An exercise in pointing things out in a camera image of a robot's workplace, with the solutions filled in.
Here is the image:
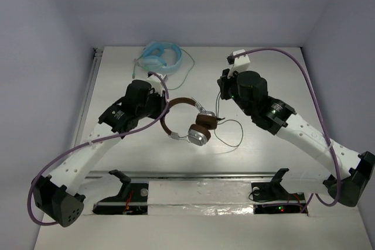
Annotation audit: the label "thin black headphone cable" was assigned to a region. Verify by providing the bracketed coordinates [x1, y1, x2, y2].
[213, 91, 244, 147]

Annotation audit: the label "brown silver headphones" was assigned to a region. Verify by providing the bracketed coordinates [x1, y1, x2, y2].
[159, 97, 219, 147]

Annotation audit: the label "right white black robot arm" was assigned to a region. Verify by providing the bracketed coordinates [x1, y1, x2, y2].
[217, 69, 374, 207]

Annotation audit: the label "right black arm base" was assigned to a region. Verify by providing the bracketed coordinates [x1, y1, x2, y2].
[248, 168, 308, 215]

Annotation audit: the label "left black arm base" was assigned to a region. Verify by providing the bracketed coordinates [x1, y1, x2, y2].
[93, 170, 149, 215]

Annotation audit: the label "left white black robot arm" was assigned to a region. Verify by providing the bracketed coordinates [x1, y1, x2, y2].
[26, 73, 169, 227]

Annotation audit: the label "light blue headphones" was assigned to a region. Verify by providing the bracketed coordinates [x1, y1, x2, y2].
[137, 41, 183, 74]

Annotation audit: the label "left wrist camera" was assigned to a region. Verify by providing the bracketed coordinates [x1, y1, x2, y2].
[146, 72, 168, 95]

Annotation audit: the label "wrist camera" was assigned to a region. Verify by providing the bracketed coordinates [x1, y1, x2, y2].
[227, 49, 250, 78]
[146, 72, 168, 95]

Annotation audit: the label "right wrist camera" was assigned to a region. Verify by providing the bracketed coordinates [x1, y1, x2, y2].
[227, 49, 250, 78]

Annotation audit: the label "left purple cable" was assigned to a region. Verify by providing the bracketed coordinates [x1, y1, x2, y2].
[27, 71, 171, 227]

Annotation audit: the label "purple cable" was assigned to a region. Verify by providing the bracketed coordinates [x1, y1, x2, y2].
[244, 47, 343, 206]
[27, 71, 171, 227]

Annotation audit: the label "green headphone cable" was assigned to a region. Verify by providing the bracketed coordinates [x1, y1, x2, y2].
[132, 48, 196, 91]

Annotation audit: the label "aluminium left side rail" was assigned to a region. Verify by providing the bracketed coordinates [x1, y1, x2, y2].
[70, 48, 104, 147]

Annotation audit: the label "aluminium rail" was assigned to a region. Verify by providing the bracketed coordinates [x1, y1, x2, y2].
[87, 170, 294, 182]
[70, 48, 104, 147]

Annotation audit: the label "aluminium front rail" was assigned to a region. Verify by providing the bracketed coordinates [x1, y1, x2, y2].
[87, 170, 294, 182]

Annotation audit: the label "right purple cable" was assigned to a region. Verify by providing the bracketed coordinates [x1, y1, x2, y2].
[244, 47, 343, 206]

